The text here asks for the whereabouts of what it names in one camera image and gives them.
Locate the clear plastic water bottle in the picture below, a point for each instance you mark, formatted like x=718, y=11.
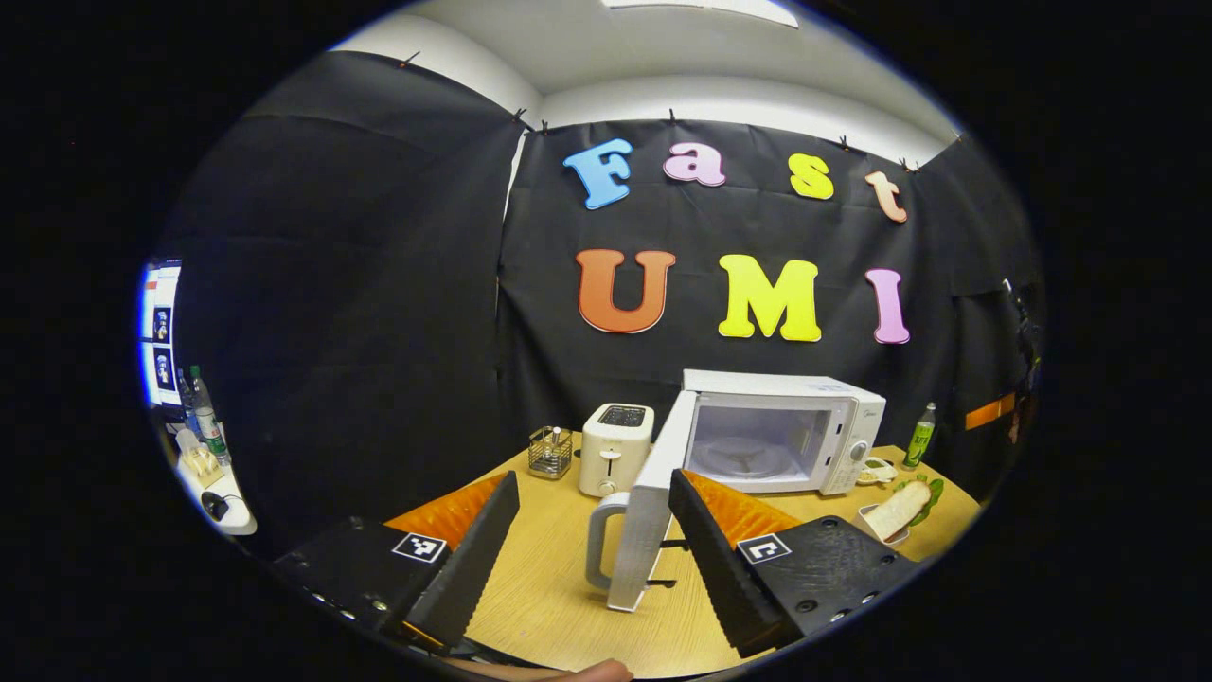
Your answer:
x=208, y=421

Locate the ceiling light panel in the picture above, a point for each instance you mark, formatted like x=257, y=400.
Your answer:
x=705, y=8

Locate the computer monitor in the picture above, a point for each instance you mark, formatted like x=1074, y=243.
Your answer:
x=161, y=332

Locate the green label drink bottle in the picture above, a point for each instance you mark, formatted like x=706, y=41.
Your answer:
x=918, y=440

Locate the cream white toaster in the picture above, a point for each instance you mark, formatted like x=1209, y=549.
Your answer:
x=615, y=455

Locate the white microwave oven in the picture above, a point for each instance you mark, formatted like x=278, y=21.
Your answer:
x=786, y=388

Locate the white rectangular plate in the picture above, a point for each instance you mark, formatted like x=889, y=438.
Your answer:
x=866, y=523

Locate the black computer mouse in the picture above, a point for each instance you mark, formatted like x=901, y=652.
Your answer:
x=215, y=506

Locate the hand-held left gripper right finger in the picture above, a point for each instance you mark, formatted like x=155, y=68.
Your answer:
x=724, y=578

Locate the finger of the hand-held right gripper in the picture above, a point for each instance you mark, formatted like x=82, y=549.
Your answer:
x=989, y=413

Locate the toast and lettuce sandwich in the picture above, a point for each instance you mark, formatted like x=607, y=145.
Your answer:
x=900, y=507

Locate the white side table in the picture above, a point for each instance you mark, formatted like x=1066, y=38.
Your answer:
x=232, y=507

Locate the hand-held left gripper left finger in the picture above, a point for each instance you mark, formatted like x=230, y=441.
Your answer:
x=469, y=568

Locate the white divided dish with beans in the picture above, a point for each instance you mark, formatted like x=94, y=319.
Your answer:
x=876, y=471

